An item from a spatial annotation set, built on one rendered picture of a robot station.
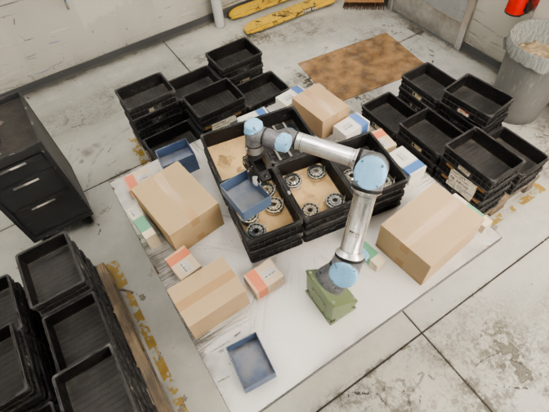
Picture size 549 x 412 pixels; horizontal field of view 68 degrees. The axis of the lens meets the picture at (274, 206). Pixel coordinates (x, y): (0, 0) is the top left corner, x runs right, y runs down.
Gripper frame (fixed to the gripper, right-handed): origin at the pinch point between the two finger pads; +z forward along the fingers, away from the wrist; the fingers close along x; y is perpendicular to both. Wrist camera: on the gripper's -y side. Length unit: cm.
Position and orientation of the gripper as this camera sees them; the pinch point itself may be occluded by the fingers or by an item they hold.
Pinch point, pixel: (258, 185)
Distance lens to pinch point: 188.2
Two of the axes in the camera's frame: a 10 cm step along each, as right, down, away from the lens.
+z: 0.0, 6.1, 7.9
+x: -8.5, 4.1, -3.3
